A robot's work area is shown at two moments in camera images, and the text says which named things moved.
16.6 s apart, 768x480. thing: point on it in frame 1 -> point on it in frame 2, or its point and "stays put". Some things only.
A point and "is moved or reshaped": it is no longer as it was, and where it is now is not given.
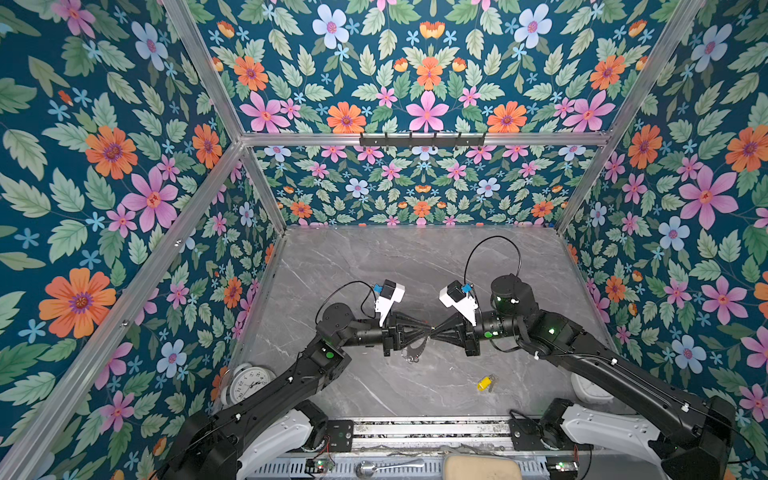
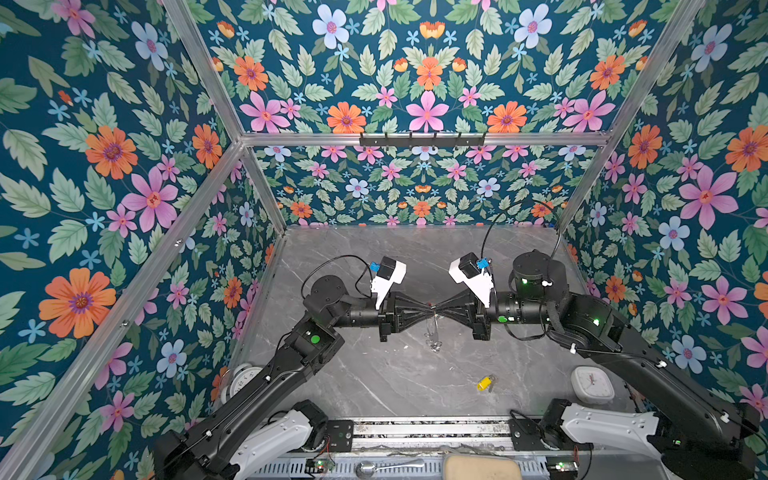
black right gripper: (455, 324) -> (475, 319)
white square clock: (588, 391) stays put
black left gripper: (391, 337) -> (388, 316)
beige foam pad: (481, 467) stays put
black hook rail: (421, 141) stays put
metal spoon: (366, 468) stays put
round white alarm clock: (245, 380) stays put
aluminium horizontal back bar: (489, 139) stays put
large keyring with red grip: (412, 353) is moved or reshaped
